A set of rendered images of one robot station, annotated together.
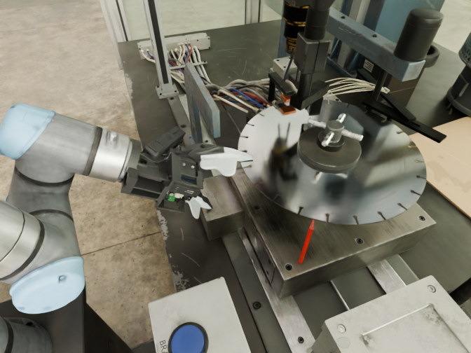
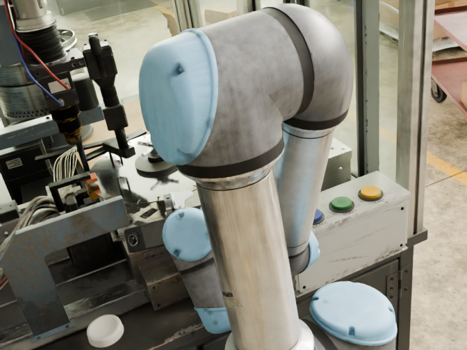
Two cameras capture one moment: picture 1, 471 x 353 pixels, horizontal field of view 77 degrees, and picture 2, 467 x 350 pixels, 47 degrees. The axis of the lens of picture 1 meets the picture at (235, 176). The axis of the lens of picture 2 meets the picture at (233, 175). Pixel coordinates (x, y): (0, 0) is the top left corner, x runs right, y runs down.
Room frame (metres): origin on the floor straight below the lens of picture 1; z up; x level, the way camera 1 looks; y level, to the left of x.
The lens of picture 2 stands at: (0.23, 0.92, 1.52)
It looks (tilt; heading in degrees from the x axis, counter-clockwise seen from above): 30 degrees down; 271
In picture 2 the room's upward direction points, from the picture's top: 9 degrees counter-clockwise
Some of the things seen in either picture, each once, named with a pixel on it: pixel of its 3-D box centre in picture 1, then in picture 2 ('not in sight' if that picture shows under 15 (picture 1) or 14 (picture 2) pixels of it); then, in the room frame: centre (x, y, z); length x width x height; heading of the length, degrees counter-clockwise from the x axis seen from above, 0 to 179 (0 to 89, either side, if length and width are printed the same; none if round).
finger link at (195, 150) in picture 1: (199, 157); (171, 210); (0.37, 0.06, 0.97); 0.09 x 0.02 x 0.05; 99
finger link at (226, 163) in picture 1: (228, 164); (178, 196); (0.36, 0.01, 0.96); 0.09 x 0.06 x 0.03; 99
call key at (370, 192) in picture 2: not in sight; (370, 194); (-0.03, 0.01, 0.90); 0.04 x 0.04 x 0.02
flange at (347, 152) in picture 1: (329, 143); (158, 157); (0.41, -0.17, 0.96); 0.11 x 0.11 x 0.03
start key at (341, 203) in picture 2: not in sight; (341, 205); (0.04, 0.03, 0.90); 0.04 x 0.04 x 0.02
